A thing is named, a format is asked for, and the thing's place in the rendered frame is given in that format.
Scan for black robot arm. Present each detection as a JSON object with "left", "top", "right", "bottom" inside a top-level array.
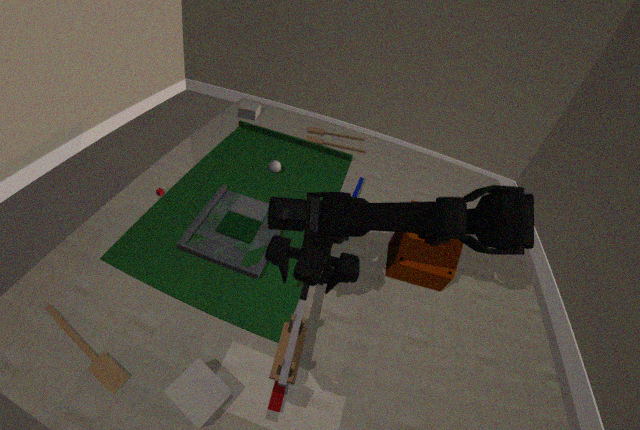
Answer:
[{"left": 268, "top": 185, "right": 534, "bottom": 286}]

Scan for green rectangular mat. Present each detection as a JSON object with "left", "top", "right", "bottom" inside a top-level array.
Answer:
[{"left": 100, "top": 127, "right": 351, "bottom": 343}]

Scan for blue golf putter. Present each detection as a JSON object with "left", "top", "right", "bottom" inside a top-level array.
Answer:
[{"left": 352, "top": 177, "right": 364, "bottom": 197}]

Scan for white golf ball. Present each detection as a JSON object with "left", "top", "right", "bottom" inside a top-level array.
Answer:
[{"left": 268, "top": 160, "right": 281, "bottom": 173}]

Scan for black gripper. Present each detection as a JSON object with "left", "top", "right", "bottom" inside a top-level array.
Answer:
[{"left": 265, "top": 235, "right": 360, "bottom": 294}]

